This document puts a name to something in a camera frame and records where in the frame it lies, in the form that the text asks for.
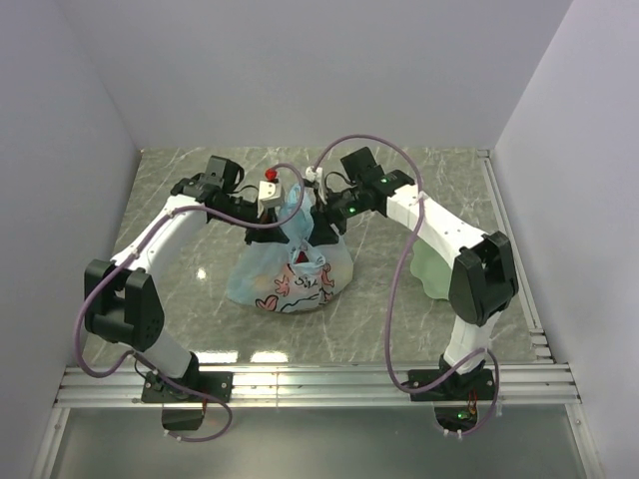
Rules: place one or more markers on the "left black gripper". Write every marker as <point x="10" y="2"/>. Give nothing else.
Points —
<point x="266" y="235"/>

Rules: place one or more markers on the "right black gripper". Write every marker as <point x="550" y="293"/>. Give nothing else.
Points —
<point x="321" y="233"/>

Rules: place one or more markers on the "light blue plastic bag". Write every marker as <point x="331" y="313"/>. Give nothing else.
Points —
<point x="292" y="277"/>

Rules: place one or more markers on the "green leaf-shaped plate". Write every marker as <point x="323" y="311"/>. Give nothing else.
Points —
<point x="431" y="270"/>

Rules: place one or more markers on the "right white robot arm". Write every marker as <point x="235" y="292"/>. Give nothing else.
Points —
<point x="483" y="274"/>

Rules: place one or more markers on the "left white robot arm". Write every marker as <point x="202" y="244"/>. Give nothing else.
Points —
<point x="121" y="302"/>

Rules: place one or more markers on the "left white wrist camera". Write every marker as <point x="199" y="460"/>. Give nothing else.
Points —
<point x="270" y="195"/>

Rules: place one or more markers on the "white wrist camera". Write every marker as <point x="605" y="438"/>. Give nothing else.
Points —
<point x="314" y="179"/>
<point x="270" y="195"/>

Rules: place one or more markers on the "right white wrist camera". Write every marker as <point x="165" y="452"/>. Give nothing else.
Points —
<point x="314" y="179"/>

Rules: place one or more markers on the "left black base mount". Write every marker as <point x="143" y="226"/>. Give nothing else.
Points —
<point x="184" y="407"/>

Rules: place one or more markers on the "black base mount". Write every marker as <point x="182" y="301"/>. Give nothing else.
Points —
<point x="184" y="407"/>
<point x="463" y="403"/>

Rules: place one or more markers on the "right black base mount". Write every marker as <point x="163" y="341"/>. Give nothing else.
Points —
<point x="463" y="403"/>

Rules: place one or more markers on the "aluminium front rail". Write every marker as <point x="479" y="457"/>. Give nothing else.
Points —
<point x="333" y="385"/>

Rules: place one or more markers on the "aluminium rail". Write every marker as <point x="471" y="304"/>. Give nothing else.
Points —
<point x="538" y="338"/>
<point x="333" y="385"/>

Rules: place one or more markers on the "aluminium right side rail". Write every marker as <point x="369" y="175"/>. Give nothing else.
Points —
<point x="538" y="338"/>

